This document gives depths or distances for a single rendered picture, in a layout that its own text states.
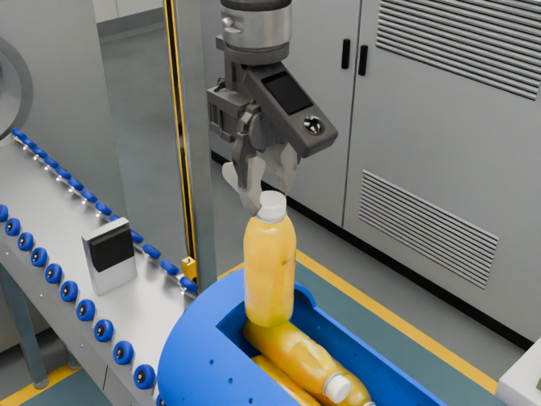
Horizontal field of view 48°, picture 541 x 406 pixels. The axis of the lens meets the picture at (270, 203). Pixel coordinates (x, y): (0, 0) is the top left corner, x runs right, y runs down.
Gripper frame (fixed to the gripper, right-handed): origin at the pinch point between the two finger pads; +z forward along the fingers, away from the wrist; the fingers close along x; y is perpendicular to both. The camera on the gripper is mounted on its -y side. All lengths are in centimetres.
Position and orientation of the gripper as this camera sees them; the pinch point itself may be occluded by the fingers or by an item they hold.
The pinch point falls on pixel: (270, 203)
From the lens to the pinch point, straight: 76.2
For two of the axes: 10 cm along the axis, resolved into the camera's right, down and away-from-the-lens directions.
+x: -7.5, 3.7, -5.4
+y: -6.6, -4.2, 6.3
